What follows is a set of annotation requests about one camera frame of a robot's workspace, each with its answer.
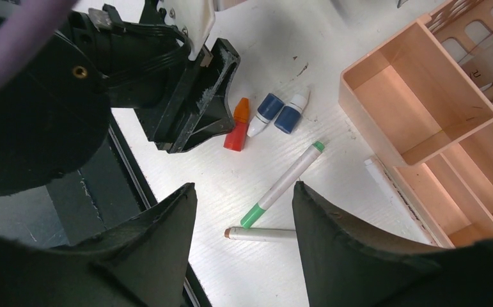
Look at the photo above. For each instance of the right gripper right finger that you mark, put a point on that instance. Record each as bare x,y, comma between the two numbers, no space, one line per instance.
349,262

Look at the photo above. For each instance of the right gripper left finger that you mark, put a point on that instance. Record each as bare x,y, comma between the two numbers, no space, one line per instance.
141,262

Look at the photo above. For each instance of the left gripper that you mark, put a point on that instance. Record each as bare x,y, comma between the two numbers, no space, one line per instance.
144,66

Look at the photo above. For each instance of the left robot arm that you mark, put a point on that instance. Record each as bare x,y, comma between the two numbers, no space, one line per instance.
62,72

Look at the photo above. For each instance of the orange red marker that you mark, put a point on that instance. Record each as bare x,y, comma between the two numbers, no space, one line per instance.
235,140

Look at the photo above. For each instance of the thin white pen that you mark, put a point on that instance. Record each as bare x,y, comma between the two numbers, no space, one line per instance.
396,197

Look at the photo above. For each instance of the white marker green tip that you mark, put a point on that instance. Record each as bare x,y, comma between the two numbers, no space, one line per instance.
289,177

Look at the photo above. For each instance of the peach plastic file rack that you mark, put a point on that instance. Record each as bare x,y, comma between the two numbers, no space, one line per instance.
423,101

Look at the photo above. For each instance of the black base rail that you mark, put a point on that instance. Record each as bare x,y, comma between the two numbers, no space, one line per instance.
107,191

